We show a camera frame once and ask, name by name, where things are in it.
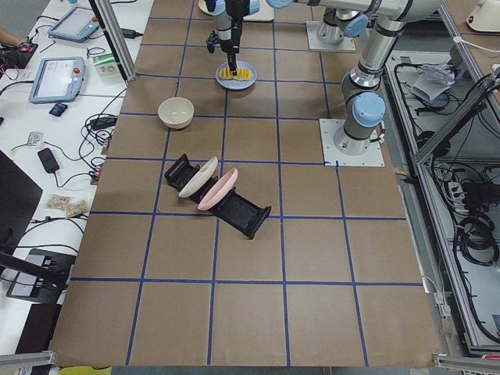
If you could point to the teach pendant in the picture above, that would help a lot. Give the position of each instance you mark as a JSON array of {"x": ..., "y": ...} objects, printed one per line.
[
  {"x": 58, "y": 80},
  {"x": 76, "y": 25}
]

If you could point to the near teach pendant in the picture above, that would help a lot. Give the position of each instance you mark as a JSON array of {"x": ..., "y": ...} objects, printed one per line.
[{"x": 58, "y": 80}]

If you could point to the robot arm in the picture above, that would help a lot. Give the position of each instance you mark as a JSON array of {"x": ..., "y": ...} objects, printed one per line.
[
  {"x": 229, "y": 16},
  {"x": 365, "y": 108}
]

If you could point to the far teach pendant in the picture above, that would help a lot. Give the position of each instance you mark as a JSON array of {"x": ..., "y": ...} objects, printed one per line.
[{"x": 76, "y": 25}]

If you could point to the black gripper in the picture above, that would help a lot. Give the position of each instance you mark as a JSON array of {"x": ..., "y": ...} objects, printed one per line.
[{"x": 233, "y": 44}]

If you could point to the cream ceramic bowl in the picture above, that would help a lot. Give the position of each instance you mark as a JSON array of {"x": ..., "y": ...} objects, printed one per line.
[{"x": 176, "y": 113}]

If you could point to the yellow spiral bread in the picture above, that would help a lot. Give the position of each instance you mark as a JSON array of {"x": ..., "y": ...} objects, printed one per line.
[{"x": 240, "y": 74}]

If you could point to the aluminium frame post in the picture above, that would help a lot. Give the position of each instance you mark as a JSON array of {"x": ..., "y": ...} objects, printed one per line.
[{"x": 108, "y": 22}]

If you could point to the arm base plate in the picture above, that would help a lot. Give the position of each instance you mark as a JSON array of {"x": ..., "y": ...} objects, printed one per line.
[
  {"x": 326, "y": 38},
  {"x": 341, "y": 150}
]

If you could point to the bag of wooden pieces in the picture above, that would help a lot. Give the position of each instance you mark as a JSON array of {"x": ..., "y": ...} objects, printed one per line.
[{"x": 69, "y": 206}]

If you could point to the blue plate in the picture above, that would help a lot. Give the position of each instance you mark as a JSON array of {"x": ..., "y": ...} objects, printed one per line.
[{"x": 236, "y": 85}]

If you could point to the black power adapter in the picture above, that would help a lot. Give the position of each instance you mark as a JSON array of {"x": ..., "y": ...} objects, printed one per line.
[{"x": 103, "y": 122}]

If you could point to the pink plate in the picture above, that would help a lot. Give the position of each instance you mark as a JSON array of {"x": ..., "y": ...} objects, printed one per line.
[{"x": 219, "y": 190}]

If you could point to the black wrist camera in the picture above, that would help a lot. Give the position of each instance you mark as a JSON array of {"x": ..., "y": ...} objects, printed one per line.
[{"x": 211, "y": 42}]

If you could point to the black smartphone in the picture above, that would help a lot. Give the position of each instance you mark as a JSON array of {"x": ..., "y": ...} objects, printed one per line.
[{"x": 48, "y": 160}]

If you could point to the round cream lemon plate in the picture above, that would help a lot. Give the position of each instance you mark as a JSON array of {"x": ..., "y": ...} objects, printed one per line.
[{"x": 205, "y": 6}]

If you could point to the black dish rack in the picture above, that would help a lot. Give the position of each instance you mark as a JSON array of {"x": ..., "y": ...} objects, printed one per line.
[{"x": 233, "y": 209}]

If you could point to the cream rectangular tray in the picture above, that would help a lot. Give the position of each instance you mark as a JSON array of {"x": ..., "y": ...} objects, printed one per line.
[{"x": 265, "y": 14}]

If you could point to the green white box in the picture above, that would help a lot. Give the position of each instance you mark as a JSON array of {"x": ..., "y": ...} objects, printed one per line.
[{"x": 105, "y": 64}]

